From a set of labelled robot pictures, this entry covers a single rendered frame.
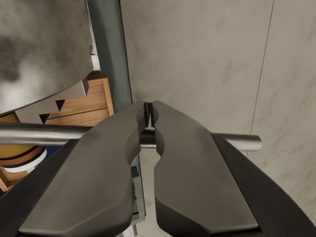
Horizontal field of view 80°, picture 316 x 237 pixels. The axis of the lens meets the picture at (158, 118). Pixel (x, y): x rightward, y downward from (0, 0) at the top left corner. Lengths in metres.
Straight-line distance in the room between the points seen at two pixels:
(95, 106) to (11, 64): 0.40
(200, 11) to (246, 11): 0.42
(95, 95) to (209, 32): 1.28
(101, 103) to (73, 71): 0.34
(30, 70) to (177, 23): 1.40
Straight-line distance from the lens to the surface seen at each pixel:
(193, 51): 1.65
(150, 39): 1.49
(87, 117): 0.60
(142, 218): 0.96
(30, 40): 0.21
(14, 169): 0.41
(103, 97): 0.57
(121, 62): 0.91
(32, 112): 0.34
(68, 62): 0.24
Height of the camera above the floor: 1.40
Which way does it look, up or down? 53 degrees down
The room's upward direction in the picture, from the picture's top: 146 degrees clockwise
